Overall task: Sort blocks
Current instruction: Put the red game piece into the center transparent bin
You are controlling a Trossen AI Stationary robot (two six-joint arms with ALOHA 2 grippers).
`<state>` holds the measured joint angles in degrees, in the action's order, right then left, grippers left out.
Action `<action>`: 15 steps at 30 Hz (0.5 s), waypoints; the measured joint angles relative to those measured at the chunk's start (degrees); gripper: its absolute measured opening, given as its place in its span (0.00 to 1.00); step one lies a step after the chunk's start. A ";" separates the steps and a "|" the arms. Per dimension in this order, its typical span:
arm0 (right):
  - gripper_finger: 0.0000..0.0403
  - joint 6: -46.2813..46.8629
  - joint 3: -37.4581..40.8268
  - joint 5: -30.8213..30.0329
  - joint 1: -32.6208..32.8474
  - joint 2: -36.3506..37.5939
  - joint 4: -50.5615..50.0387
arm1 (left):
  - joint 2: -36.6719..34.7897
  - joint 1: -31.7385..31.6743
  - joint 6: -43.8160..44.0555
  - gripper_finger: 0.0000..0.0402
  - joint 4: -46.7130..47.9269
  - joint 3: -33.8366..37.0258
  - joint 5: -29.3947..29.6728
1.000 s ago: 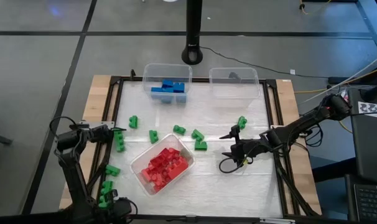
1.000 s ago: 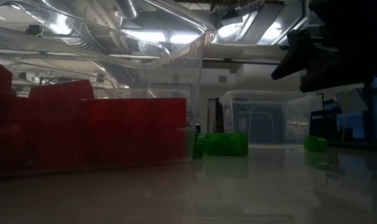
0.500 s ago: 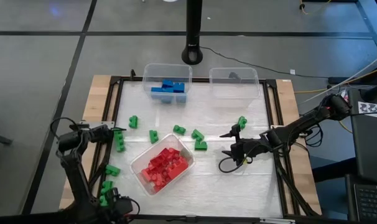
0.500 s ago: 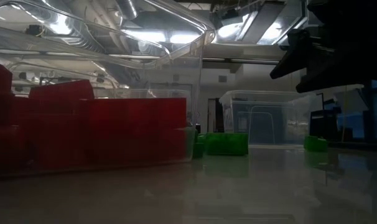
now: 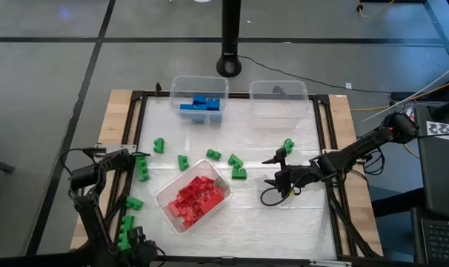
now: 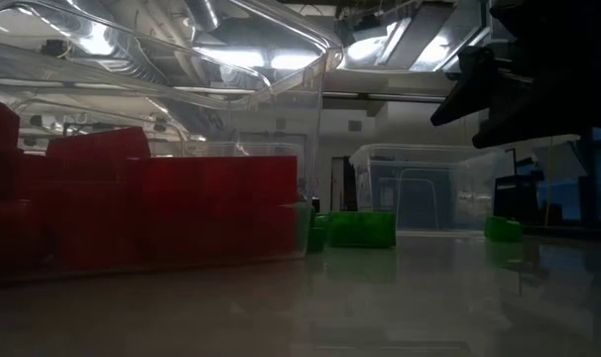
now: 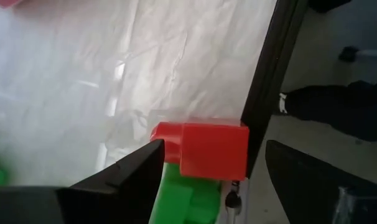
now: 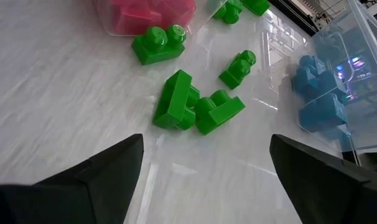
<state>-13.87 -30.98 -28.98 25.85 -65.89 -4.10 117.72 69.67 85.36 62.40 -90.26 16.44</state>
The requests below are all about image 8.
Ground computer with blue lights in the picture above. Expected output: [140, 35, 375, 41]
[336, 55, 373, 100]

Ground red toy block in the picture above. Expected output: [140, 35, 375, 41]
[157, 0, 197, 29]
[113, 6, 163, 35]

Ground clear plastic bin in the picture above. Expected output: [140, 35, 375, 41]
[289, 0, 377, 164]
[91, 0, 198, 37]

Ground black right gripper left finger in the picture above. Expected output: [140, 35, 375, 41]
[0, 134, 145, 224]

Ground green toy block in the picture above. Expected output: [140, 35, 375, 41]
[212, 0, 244, 25]
[218, 49, 257, 90]
[152, 68, 201, 131]
[193, 89, 246, 137]
[131, 24, 187, 66]
[240, 0, 271, 17]

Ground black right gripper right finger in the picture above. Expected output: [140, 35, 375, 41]
[270, 134, 377, 224]

